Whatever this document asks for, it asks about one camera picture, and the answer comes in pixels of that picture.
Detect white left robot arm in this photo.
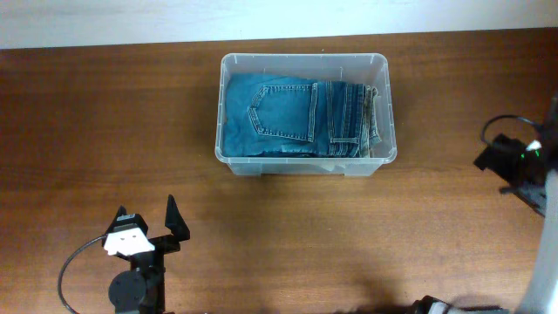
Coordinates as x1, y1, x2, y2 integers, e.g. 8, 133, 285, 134
103, 195, 190, 314

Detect clear plastic storage bin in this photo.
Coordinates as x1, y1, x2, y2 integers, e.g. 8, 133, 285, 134
214, 53, 398, 176

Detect dark blue jeans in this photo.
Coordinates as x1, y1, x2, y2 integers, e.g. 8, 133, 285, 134
223, 73, 367, 158

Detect light blue jeans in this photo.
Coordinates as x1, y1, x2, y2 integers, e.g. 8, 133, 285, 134
361, 85, 381, 158

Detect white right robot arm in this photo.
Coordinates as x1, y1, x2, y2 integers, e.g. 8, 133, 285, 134
406, 95, 557, 313

